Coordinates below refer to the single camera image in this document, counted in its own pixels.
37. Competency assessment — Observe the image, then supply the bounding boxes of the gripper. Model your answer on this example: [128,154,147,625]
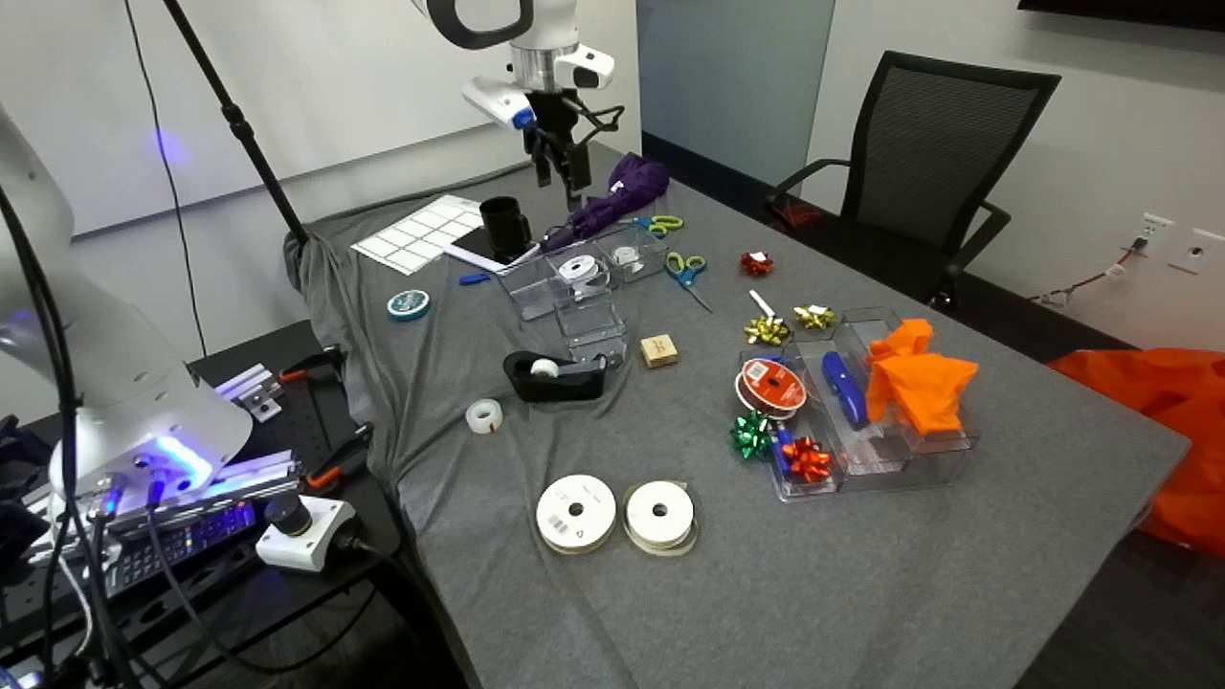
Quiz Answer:
[523,90,594,212]

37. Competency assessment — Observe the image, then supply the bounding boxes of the black pen holder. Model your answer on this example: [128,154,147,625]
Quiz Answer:
[479,195,533,260]

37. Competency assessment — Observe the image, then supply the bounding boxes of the purple umbrella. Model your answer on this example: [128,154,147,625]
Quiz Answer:
[538,152,672,256]

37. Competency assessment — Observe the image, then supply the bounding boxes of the black and white notebook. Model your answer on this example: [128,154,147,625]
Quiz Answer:
[444,238,543,276]

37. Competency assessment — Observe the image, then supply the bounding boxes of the clear acrylic desk organizer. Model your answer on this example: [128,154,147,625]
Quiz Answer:
[495,224,672,370]

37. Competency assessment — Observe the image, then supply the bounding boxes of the sheet of white labels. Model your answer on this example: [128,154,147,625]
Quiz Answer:
[351,194,485,277]

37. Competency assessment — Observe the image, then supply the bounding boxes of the frosted glass panel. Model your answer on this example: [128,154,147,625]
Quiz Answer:
[635,0,837,189]

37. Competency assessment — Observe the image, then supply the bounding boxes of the black tape dispenser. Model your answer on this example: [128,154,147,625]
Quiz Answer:
[502,349,610,404]

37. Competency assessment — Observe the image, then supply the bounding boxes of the whiteboard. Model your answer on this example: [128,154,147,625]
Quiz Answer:
[0,0,643,237]

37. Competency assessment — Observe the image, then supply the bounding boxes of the red ribbon spool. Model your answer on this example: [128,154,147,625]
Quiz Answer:
[734,356,809,421]

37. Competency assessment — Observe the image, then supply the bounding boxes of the black clamp with orange grips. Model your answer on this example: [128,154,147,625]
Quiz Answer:
[304,421,376,491]
[280,345,348,385]

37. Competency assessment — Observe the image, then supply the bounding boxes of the black stand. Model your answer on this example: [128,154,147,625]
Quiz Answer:
[161,0,313,247]

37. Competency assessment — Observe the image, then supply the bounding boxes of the green gift bow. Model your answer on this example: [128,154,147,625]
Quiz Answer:
[729,411,775,461]

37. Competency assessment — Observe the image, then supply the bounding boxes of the white ribbon spool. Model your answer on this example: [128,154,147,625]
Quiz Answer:
[621,478,701,558]
[535,473,619,555]

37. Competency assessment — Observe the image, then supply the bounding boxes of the blue utility knife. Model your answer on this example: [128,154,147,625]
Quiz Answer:
[820,350,871,428]

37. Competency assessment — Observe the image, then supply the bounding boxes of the black office chair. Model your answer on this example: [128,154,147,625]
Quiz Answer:
[765,49,1062,313]

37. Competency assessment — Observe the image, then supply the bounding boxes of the large red gift bow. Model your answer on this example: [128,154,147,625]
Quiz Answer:
[779,436,835,485]

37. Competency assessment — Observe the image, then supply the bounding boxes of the orange tissue paper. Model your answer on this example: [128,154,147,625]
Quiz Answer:
[865,318,981,437]

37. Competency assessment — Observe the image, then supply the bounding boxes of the clear acrylic tray organizer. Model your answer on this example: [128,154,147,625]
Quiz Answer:
[736,305,983,504]

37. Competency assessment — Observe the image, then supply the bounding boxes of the white emergency stop button box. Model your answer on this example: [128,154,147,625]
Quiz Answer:
[256,492,358,574]

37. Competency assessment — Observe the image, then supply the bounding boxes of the grey tablecloth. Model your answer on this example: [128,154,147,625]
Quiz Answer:
[283,144,1192,689]

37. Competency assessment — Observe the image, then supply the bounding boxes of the black keyboard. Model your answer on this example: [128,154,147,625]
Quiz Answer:
[103,501,259,596]

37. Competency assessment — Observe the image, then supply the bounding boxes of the orange plastic bag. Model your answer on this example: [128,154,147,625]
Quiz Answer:
[1045,346,1225,560]

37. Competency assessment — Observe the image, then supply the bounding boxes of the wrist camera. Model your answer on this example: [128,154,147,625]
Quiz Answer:
[461,76,537,132]

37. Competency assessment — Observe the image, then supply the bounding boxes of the scissors with blue green handles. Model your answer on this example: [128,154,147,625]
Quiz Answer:
[664,251,715,314]

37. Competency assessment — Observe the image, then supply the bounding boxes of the aluminium bracket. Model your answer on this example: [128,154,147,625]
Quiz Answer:
[214,363,284,423]

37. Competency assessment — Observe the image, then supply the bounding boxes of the black cable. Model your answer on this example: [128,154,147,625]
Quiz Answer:
[122,0,209,361]
[333,532,462,689]

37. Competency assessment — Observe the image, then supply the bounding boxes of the red cable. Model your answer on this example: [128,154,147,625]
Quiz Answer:
[1028,243,1146,308]

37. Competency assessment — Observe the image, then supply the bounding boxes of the wall monitor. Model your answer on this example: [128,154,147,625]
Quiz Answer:
[1016,0,1225,33]

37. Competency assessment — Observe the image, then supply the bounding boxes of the white wall plate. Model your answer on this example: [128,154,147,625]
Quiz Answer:
[1167,227,1225,278]

